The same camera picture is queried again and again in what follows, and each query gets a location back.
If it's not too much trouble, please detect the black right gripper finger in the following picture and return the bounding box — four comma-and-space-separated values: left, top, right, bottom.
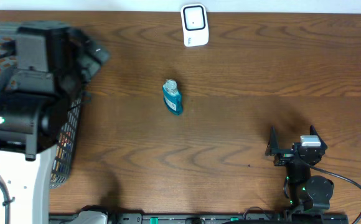
266, 126, 279, 151
309, 125, 327, 147

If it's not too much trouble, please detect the blue mouthwash bottle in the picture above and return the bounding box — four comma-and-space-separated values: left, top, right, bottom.
162, 80, 183, 115

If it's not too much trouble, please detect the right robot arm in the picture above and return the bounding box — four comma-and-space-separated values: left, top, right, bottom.
265, 126, 334, 221

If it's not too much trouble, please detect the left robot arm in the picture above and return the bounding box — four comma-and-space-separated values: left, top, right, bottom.
0, 21, 110, 223

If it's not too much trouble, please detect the white barcode scanner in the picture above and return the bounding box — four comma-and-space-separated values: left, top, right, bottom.
180, 3, 209, 47

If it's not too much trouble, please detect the grey plastic shopping basket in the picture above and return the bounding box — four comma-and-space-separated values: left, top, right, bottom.
0, 21, 86, 188

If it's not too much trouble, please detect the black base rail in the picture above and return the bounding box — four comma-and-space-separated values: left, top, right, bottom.
49, 212, 350, 224

